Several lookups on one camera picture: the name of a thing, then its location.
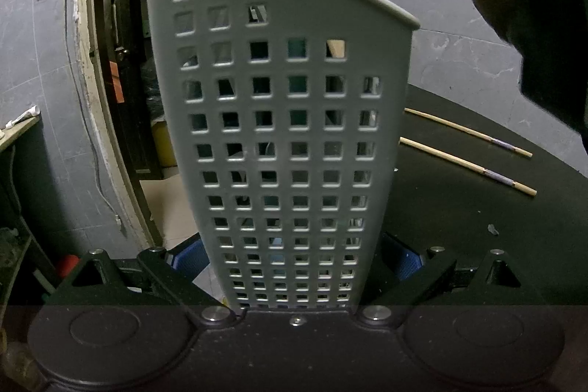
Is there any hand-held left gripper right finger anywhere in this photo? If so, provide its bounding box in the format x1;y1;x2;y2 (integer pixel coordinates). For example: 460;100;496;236
357;233;552;326

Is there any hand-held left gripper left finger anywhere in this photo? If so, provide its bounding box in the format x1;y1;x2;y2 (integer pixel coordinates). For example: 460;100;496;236
43;236;233;326

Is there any yellow jerrycan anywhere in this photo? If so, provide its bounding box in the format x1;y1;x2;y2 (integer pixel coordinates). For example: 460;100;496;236
153;121;178;169

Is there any red-lidded jar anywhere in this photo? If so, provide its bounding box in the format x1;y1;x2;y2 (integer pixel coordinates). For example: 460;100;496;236
57;255;80;279

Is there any orange door tag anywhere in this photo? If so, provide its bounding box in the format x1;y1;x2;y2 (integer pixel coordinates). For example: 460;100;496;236
110;68;126;104

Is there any wooden side shelf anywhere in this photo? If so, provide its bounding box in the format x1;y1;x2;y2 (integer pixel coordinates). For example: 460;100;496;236
0;116;43;152

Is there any white tube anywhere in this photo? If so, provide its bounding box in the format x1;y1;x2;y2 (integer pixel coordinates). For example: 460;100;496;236
4;107;42;130

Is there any dark wooden door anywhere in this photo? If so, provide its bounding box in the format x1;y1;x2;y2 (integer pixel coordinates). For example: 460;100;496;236
94;0;165;182

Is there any thin wall cable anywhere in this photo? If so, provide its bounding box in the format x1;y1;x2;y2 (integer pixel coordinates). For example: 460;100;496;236
59;0;123;230

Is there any door frame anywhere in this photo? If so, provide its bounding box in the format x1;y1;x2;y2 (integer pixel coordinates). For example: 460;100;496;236
72;0;162;251

